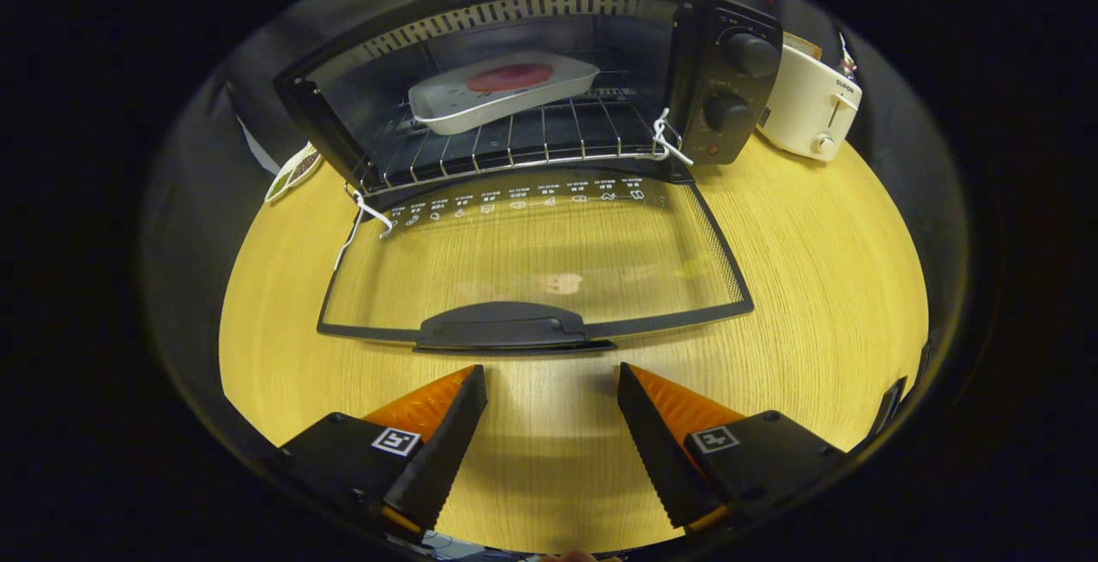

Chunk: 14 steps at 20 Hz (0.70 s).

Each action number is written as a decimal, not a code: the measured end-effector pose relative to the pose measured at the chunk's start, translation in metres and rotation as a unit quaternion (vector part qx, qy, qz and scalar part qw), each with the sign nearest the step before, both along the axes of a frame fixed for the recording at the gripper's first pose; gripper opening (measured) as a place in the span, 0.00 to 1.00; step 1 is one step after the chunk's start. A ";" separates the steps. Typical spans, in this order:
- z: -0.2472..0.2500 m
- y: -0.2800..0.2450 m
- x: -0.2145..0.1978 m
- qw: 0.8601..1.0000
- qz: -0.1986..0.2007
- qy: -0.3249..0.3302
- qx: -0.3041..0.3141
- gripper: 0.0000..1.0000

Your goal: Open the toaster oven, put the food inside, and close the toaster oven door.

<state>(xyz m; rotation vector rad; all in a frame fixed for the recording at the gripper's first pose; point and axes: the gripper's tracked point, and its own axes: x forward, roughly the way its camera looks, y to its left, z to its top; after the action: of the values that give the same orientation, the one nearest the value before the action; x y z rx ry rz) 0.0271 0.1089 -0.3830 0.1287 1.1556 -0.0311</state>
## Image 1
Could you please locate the white divided bean dish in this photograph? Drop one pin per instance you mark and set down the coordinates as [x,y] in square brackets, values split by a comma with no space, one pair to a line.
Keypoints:
[296,172]

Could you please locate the clear plastic water bottle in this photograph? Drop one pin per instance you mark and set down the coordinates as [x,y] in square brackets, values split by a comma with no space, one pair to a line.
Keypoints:
[847,56]

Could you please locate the black chair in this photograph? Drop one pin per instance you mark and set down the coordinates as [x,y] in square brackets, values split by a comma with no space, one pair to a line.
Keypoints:
[890,407]

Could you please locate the black toaster oven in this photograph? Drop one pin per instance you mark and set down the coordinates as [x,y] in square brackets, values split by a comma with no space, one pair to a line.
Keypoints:
[729,73]

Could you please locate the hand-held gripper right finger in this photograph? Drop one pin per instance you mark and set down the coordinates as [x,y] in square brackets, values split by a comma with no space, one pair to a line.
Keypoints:
[660,459]

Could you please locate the pink ham slice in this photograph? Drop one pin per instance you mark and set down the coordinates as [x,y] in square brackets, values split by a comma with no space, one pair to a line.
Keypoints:
[510,77]

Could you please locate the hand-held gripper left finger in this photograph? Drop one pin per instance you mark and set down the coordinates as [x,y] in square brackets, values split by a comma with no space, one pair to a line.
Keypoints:
[437,459]

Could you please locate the brown bread slice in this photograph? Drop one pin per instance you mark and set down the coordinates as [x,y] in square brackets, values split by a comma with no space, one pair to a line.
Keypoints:
[802,45]

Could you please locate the white square plate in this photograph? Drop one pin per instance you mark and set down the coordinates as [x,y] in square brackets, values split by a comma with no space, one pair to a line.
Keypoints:
[455,107]

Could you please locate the white pop-up toaster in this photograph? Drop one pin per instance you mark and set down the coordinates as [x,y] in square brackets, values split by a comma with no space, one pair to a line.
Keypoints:
[802,107]

